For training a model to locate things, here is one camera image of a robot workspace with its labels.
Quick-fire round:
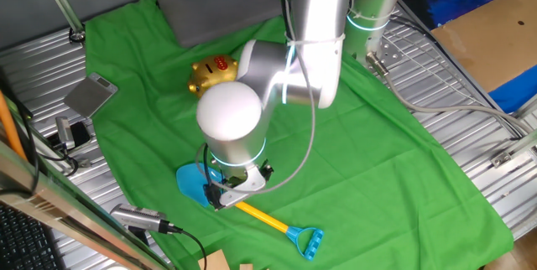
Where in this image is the silver ribbed camera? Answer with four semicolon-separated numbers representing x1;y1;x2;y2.
109;202;185;236

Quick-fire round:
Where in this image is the grey cushion pad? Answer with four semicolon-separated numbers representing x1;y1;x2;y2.
154;0;284;49

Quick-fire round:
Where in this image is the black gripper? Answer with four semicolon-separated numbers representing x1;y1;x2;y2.
225;159;275;189

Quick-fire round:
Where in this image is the large wooden block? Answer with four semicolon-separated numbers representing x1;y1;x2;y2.
197;249;232;270

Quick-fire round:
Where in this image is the aluminium frame beam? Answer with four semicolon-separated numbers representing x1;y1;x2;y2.
0;138;172;270

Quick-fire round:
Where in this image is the blue yellow toy shovel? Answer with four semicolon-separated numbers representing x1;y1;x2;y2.
175;164;326;262

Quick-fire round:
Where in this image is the black ribbed camera cable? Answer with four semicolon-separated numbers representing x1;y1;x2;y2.
167;224;209;270

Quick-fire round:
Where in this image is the black keyboard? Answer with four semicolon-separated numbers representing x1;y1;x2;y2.
0;201;66;270

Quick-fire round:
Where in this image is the grey hose with connector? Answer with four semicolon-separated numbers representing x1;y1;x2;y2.
365;50;534;137

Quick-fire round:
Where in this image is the golden piggy bank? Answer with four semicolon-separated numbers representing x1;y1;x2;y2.
186;54;240;99

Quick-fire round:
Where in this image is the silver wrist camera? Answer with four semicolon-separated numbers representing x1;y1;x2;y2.
217;164;270;211

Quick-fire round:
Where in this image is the aluminium rail with bracket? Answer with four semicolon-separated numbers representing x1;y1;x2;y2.
489;128;537;169

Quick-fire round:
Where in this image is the silver digital kitchen scale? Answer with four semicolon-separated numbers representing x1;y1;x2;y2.
63;72;119;119

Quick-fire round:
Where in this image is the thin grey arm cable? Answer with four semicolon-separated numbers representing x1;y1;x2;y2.
195;0;316;196

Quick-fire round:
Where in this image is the orange pole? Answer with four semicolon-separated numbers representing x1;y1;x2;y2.
0;90;28;163

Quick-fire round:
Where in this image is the brown cardboard sheet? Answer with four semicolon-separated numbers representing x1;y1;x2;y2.
430;0;537;94

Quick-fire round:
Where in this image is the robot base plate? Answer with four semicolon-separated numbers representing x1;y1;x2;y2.
362;30;406;72

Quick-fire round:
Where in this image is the blue board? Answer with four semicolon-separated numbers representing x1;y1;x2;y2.
487;64;537;115

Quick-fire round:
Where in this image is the green cloth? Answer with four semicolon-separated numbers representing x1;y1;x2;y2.
83;0;515;270

